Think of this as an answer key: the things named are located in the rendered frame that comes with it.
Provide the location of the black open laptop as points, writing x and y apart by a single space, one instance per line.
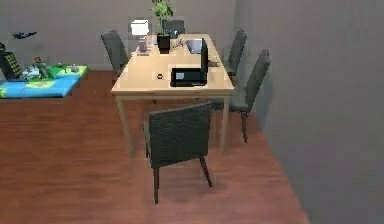
190 76

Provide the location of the light wooden dining table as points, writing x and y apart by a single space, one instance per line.
146 68

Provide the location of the small dark wall decoration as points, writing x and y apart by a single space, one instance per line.
23 34

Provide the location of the small black round object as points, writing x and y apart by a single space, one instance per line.
160 76

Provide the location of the red and green toy plant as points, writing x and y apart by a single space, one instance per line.
41 68

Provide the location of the small brown flat item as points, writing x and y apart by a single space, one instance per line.
213 61

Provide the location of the black checkered box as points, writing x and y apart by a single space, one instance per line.
10 65

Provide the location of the small reddish table item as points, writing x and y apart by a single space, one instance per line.
179 42

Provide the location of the dark grey dining chair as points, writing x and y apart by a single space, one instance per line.
176 26
178 133
236 50
115 50
251 85

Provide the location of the blue and green play mat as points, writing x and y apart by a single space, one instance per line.
43 85

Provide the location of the green plant in black pot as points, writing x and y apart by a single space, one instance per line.
163 20

